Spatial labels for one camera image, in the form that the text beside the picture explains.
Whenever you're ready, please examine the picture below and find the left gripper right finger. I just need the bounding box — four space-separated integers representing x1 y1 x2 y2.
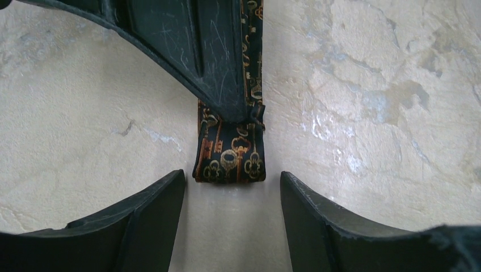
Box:
280 172 480 271

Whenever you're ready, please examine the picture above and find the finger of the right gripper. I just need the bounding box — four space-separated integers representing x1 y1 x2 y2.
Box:
19 0 250 124

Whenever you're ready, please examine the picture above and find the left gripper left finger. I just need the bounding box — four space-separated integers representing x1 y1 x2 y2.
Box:
1 169 186 271

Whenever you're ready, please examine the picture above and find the dark brown patterned tie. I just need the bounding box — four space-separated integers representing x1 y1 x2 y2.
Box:
192 1 266 184

